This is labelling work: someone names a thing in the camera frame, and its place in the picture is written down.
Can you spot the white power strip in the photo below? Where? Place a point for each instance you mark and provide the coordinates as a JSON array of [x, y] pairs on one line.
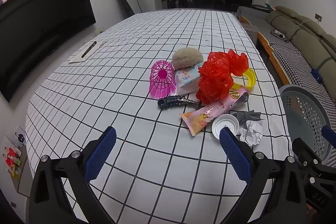
[[281, 35]]

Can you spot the grey paper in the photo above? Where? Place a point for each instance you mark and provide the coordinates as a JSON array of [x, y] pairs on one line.
[[246, 117]]

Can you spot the pink plastic mesh basket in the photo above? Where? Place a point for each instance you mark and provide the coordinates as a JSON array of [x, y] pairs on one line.
[[160, 87]]

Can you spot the grey plastic stool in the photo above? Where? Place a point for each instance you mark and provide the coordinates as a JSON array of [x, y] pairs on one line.
[[252, 31]]

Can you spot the red photo card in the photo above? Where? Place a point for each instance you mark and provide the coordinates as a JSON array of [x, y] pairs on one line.
[[10, 159]]

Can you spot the dark wall socket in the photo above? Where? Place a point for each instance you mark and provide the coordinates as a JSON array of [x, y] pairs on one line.
[[318, 17]]

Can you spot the houndstooth sofa cover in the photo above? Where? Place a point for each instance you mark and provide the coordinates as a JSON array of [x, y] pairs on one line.
[[288, 56]]

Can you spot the grey board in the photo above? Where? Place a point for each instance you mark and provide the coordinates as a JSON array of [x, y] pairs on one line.
[[25, 182]]

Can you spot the black pen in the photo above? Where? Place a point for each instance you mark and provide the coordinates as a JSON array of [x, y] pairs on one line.
[[88, 49]]

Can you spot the white paper sheet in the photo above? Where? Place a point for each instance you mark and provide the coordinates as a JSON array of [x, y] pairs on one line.
[[78, 57]]

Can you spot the round beige sponge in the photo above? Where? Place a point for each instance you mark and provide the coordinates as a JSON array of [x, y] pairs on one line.
[[186, 57]]

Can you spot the black fish bone toy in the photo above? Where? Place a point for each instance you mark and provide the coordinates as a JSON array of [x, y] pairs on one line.
[[173, 102]]

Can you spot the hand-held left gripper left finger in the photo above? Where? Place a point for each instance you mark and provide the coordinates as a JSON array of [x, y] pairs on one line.
[[101, 155]]

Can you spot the blue plastic clip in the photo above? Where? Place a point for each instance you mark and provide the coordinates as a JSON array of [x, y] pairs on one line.
[[316, 75]]

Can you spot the black television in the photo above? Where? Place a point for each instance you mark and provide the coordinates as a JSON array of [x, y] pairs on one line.
[[39, 29]]

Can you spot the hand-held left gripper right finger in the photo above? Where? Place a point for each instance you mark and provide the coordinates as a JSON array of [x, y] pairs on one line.
[[235, 153]]

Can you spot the white black checked tablecloth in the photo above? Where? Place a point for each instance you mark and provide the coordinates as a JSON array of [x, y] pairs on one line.
[[131, 56]]

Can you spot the white plastic lid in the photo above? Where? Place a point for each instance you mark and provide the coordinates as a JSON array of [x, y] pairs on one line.
[[223, 121]]

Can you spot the light blue wet wipes packet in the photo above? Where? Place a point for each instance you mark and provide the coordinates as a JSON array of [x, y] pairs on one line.
[[185, 78]]

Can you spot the white photo card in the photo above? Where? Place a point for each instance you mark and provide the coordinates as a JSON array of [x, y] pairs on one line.
[[20, 136]]

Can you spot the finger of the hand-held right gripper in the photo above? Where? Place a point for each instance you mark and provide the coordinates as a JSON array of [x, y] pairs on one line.
[[302, 146], [329, 134]]

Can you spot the white wall socket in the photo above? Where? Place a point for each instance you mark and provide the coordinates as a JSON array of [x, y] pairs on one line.
[[99, 31]]

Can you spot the red plastic bag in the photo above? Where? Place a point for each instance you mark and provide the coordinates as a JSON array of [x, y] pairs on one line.
[[215, 77]]

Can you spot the grey perforated plastic basket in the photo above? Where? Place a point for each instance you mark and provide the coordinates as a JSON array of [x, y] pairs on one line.
[[299, 113]]

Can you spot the pink snack wrapper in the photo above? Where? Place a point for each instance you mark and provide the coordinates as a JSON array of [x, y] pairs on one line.
[[204, 115]]

